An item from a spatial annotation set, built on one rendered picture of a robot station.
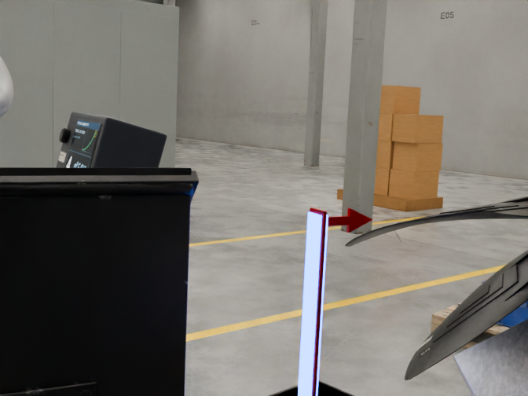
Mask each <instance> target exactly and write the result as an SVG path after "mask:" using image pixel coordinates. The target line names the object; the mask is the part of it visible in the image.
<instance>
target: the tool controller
mask: <svg viewBox="0 0 528 396"><path fill-rule="evenodd" d="M59 140H60V142H62V143H63V145H62V147H61V151H60V155H59V158H58V161H57V166H56V167H65V164H66V161H67V158H68V153H69V149H71V150H74V151H76V152H75V157H74V160H73V163H72V166H71V167H159V165H160V160H161V157H162V154H163V149H164V146H165V143H166V140H167V136H166V134H164V133H161V132H159V131H155V130H151V129H148V128H145V127H143V126H138V125H135V124H133V123H128V122H125V121H122V120H120V119H115V118H112V117H109V116H103V115H93V114H87V113H81V112H72V113H71V116H70V119H69V122H68V127H67V129H66V128H64V129H62V131H61V132H60V138H59Z"/></svg>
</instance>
